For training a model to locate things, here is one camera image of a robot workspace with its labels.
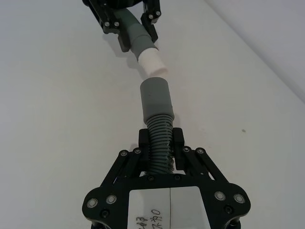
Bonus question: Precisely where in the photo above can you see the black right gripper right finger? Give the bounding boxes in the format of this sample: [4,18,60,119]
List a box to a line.
[172,127,252,217]

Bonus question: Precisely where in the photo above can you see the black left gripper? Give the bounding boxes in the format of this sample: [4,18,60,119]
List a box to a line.
[82,0,163,52]

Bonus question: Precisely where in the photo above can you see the grey pipe with white tip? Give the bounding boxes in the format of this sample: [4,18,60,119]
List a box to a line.
[113,8,169,77]

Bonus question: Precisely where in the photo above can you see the grey corrugated hose with cuff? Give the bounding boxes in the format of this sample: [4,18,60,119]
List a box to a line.
[140,76,176,178]

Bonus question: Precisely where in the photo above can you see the white table cloth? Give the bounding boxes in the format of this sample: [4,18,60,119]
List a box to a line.
[0,0,305,229]

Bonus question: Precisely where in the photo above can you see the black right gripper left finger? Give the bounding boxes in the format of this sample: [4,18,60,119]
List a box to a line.
[82,128,152,217]

